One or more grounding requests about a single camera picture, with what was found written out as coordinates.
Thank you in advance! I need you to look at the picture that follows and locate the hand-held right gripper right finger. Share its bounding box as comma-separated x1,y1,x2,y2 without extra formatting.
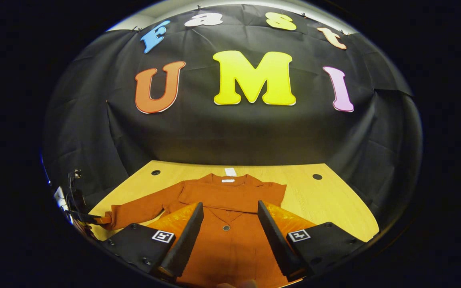
257,200,369,282

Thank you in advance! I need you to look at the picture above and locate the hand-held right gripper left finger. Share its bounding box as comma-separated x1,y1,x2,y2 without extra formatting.
102,202,204,280

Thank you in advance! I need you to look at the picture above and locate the orange knit garment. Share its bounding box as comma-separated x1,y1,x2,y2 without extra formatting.
94,168,295,288

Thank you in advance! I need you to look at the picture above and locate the black backdrop cloth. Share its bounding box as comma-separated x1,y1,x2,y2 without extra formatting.
42,4,423,224

